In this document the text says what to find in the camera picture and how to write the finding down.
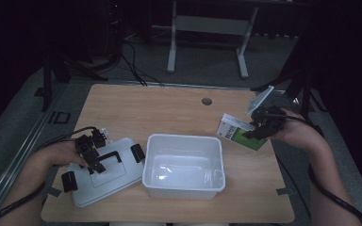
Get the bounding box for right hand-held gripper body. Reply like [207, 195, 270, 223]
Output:
[244, 85, 288, 137]

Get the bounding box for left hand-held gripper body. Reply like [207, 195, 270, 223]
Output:
[74, 126, 109, 166]

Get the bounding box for white lid with black handle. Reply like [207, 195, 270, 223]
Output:
[60, 137, 146, 209]

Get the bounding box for green and white carton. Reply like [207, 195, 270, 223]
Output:
[215, 112, 269, 152]

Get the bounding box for white plastic storage box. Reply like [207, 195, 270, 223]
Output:
[141, 133, 227, 202]

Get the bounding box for person's left hand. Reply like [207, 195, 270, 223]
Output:
[35, 140, 90, 170]

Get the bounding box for person's right hand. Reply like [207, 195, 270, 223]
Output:
[269, 107, 323, 149]

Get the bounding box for grey tape piece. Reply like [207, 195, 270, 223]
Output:
[46, 186, 62, 199]
[275, 186, 296, 197]

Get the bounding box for black tripod stand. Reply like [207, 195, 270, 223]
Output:
[250, 60, 328, 127]
[33, 55, 109, 113]

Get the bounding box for black equipment tower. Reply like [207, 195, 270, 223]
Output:
[105, 0, 125, 62]

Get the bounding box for left hand-held gripper black cable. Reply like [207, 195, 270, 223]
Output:
[0, 125, 99, 226]

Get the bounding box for hand-held gripper black cable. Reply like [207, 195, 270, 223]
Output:
[274, 113, 362, 226]
[0, 125, 99, 226]

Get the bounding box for black floor cables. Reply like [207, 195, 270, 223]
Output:
[118, 40, 165, 88]

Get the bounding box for right hand-held gripper black cable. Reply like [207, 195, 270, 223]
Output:
[274, 113, 362, 226]

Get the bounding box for white metal stand frame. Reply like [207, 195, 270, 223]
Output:
[166, 0, 260, 80]

